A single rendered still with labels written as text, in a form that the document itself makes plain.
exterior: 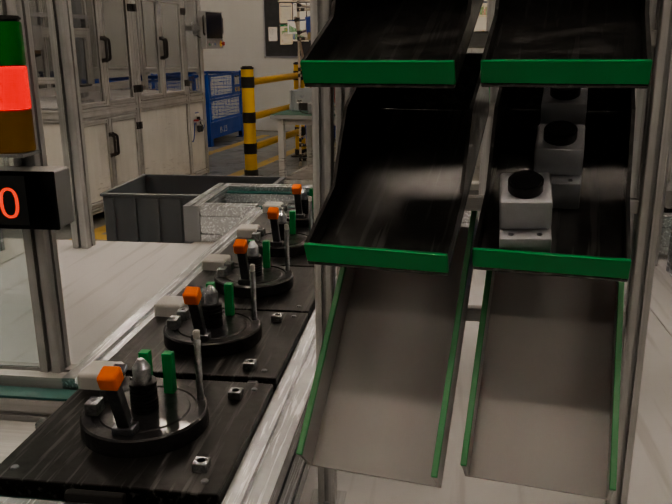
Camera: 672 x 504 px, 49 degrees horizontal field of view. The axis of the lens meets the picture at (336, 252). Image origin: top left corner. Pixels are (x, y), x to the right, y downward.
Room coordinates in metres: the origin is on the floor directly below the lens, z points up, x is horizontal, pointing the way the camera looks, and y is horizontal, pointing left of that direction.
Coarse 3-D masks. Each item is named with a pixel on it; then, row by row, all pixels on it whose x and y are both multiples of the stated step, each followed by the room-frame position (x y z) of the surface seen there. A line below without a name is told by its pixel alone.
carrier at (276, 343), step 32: (224, 288) 1.04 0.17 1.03; (160, 320) 1.07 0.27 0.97; (224, 320) 1.02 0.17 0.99; (256, 320) 1.02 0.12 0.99; (288, 320) 1.07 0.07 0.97; (128, 352) 0.95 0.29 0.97; (160, 352) 0.95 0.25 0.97; (192, 352) 0.93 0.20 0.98; (224, 352) 0.93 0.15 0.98; (256, 352) 0.95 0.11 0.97; (288, 352) 0.95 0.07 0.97
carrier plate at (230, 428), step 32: (128, 384) 0.85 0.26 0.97; (192, 384) 0.85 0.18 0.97; (224, 384) 0.85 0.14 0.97; (256, 384) 0.85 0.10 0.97; (64, 416) 0.77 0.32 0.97; (224, 416) 0.76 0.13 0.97; (256, 416) 0.76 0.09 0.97; (32, 448) 0.70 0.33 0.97; (64, 448) 0.70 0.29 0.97; (192, 448) 0.70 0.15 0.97; (224, 448) 0.69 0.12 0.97; (0, 480) 0.64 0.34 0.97; (32, 480) 0.64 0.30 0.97; (64, 480) 0.64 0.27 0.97; (96, 480) 0.64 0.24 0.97; (128, 480) 0.64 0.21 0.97; (160, 480) 0.64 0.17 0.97; (192, 480) 0.64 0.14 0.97; (224, 480) 0.64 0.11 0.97
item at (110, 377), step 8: (104, 368) 0.67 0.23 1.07; (112, 368) 0.67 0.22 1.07; (120, 368) 0.68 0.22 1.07; (104, 376) 0.66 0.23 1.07; (112, 376) 0.66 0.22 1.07; (120, 376) 0.67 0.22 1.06; (104, 384) 0.66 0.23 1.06; (112, 384) 0.66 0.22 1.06; (120, 384) 0.67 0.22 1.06; (112, 392) 0.67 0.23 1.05; (120, 392) 0.68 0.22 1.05; (112, 400) 0.68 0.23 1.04; (120, 400) 0.68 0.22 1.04; (112, 408) 0.68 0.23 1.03; (120, 408) 0.68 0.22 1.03; (128, 408) 0.69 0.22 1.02; (120, 416) 0.68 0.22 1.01; (128, 416) 0.69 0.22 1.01; (120, 424) 0.69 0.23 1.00; (128, 424) 0.69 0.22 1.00
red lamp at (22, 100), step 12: (0, 72) 0.87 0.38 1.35; (12, 72) 0.87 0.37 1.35; (24, 72) 0.89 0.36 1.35; (0, 84) 0.87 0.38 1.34; (12, 84) 0.87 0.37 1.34; (24, 84) 0.88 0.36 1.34; (0, 96) 0.87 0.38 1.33; (12, 96) 0.87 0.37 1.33; (24, 96) 0.88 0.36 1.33; (0, 108) 0.87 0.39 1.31; (12, 108) 0.87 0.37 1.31; (24, 108) 0.88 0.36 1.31
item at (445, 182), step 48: (384, 96) 0.88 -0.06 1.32; (432, 96) 0.86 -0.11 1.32; (480, 96) 0.77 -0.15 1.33; (384, 144) 0.82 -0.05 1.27; (432, 144) 0.80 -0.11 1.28; (480, 144) 0.79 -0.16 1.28; (336, 192) 0.72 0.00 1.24; (384, 192) 0.73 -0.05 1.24; (432, 192) 0.72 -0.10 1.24; (336, 240) 0.67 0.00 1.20; (384, 240) 0.66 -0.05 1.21; (432, 240) 0.65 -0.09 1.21
